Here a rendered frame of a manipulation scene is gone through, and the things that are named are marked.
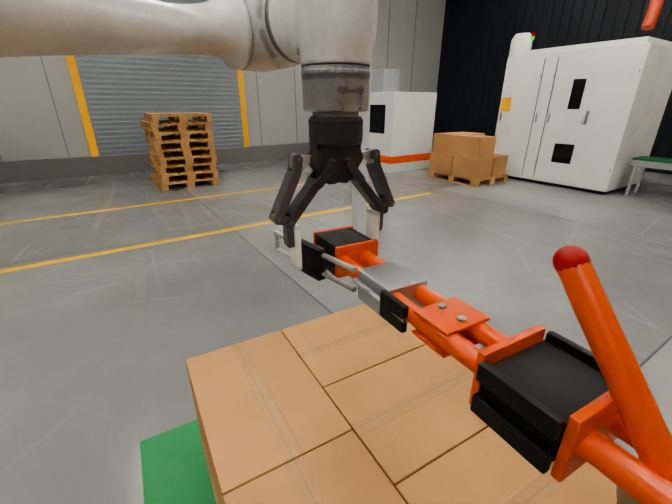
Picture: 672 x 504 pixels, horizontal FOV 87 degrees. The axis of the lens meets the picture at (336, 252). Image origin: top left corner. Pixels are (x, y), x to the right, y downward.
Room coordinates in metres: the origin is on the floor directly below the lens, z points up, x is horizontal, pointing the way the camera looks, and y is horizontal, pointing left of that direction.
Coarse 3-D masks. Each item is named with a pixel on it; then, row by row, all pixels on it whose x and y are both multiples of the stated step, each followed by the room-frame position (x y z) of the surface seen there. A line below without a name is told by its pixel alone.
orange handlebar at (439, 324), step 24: (408, 312) 0.34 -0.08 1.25; (432, 312) 0.32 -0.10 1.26; (456, 312) 0.32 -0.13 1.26; (480, 312) 0.32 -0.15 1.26; (432, 336) 0.30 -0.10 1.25; (456, 336) 0.29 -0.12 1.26; (480, 336) 0.30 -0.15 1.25; (504, 336) 0.29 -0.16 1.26; (624, 432) 0.18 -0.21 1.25; (600, 456) 0.16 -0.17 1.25; (624, 456) 0.16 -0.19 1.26; (624, 480) 0.15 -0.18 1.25; (648, 480) 0.14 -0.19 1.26
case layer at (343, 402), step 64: (320, 320) 1.38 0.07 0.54; (384, 320) 1.38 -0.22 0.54; (192, 384) 0.98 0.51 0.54; (256, 384) 0.98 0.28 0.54; (320, 384) 0.98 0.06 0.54; (384, 384) 0.98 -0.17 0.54; (448, 384) 0.98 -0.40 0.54; (256, 448) 0.72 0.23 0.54; (320, 448) 0.72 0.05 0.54; (384, 448) 0.72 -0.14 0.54; (448, 448) 0.72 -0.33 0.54; (512, 448) 0.72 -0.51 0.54
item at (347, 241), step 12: (336, 228) 0.57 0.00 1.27; (348, 228) 0.57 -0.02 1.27; (324, 240) 0.52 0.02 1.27; (336, 240) 0.51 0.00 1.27; (348, 240) 0.51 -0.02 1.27; (360, 240) 0.51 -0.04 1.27; (372, 240) 0.51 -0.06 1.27; (336, 252) 0.48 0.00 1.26; (348, 252) 0.49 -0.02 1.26; (360, 252) 0.50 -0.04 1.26; (372, 252) 0.51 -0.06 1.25; (360, 264) 0.50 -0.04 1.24; (336, 276) 0.48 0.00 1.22
